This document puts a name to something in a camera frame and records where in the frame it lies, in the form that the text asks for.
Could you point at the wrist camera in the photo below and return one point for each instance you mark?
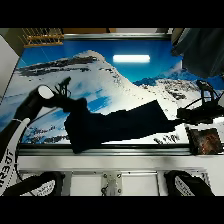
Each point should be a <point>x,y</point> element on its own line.
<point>205,90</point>
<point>64,87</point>

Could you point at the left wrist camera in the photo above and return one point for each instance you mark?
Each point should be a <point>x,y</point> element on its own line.
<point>64,87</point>

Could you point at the brown printed garment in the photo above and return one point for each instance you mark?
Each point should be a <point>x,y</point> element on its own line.
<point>207,141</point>

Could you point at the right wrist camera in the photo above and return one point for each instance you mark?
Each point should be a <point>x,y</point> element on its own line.
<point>205,90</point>

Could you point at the heap of clothes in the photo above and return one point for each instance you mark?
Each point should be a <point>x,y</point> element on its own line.
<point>203,50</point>

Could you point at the silver frame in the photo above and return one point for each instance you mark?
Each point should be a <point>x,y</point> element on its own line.
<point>111,183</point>

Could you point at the wooden rack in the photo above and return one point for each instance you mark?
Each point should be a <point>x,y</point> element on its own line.
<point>43,37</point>

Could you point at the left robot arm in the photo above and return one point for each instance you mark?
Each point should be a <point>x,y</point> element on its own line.
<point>28,107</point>

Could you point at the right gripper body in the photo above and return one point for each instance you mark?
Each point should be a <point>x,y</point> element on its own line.
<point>187,114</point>

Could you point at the black pants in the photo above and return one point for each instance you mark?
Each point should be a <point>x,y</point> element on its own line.
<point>116,128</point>

